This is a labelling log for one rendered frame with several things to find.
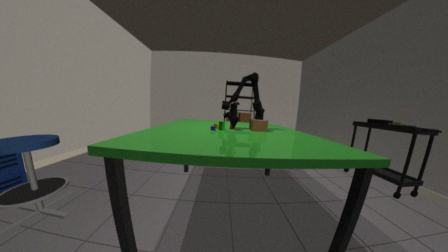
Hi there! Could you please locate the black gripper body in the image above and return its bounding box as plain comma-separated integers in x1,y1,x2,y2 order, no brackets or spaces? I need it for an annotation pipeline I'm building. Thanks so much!
228,109,239,121

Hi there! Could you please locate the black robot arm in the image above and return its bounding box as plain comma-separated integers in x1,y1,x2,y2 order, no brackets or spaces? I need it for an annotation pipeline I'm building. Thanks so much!
222,72,265,120

